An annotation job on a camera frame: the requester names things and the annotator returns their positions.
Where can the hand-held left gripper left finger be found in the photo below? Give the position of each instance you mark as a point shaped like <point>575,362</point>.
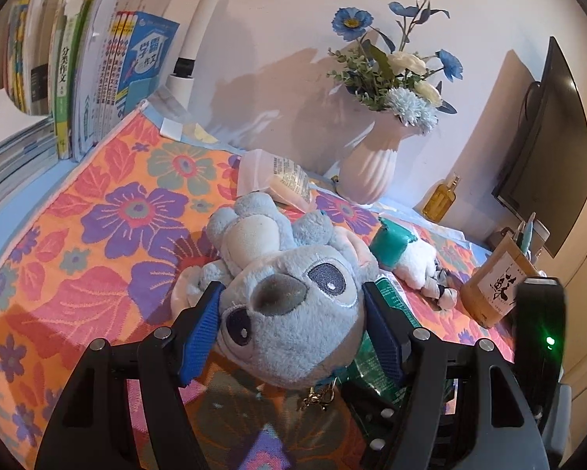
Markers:
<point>203,333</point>

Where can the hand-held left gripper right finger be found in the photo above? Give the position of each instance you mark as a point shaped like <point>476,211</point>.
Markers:
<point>384,333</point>

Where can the white paper tag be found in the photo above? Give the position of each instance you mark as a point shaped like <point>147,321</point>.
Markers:
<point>171,128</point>

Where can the bamboo pen holder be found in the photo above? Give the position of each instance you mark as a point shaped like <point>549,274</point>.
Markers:
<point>489,284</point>

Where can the stack of lying books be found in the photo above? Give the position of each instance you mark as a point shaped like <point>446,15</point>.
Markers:
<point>9,166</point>

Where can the yellow oil bottle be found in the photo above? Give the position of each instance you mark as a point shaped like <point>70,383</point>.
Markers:
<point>437,200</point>

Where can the white cylinder lamp post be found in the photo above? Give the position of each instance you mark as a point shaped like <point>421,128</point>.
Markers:
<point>195,24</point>

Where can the orange floral blanket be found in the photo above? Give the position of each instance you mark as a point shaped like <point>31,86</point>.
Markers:
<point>102,235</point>

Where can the grey blue plush toy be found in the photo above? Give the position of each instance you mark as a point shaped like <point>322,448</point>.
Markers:
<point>293,333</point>

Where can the artificial flower bouquet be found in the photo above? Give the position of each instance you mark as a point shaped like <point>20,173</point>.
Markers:
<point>396,73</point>

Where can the green plastic packet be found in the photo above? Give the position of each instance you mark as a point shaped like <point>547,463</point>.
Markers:
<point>366,372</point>

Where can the white ribbed vase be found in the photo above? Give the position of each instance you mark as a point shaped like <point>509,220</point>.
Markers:
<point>371,166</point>

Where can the teal and white plush doll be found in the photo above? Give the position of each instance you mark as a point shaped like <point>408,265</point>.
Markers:
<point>415,264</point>

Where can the translucent labelled plastic packet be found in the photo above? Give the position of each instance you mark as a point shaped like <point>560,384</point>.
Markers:
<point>273,171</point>

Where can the black monitor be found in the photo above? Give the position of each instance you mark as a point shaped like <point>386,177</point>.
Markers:
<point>552,147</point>

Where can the row of standing books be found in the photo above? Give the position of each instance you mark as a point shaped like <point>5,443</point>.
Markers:
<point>78,58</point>

